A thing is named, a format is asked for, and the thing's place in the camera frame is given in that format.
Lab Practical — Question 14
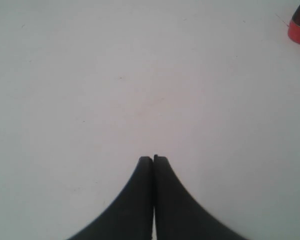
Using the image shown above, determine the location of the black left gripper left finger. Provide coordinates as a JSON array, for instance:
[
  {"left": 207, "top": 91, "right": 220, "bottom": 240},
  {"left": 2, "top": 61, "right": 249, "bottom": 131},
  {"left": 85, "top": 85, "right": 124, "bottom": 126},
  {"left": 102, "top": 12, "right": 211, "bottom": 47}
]
[{"left": 70, "top": 156, "right": 154, "bottom": 240}]

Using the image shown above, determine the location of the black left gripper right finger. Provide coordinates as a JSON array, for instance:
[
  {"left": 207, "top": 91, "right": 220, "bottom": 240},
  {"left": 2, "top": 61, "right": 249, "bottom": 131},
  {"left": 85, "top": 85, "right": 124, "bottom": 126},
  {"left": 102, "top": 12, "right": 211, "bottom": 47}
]
[{"left": 153, "top": 155, "right": 245, "bottom": 240}]

